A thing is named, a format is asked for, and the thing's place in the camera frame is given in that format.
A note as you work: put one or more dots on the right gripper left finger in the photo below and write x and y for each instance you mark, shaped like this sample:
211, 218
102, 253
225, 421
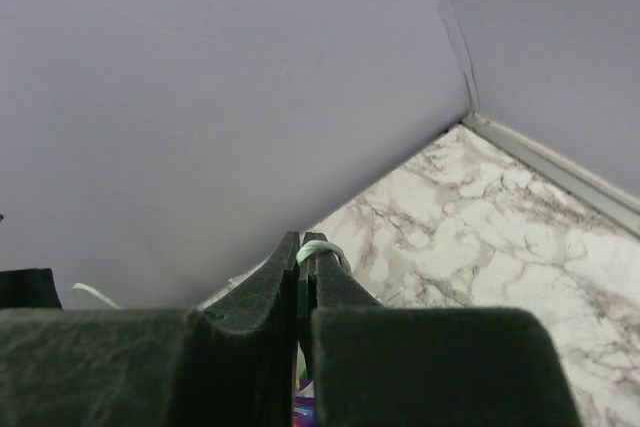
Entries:
82, 368

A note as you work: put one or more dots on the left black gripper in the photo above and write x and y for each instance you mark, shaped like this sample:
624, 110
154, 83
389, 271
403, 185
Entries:
28, 288

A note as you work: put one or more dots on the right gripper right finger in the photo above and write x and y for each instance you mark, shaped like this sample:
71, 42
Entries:
461, 366

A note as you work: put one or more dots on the green printed paper bag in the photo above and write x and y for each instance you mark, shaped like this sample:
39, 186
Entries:
312, 249

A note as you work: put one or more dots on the purple snack packet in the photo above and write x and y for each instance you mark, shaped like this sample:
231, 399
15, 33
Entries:
304, 414

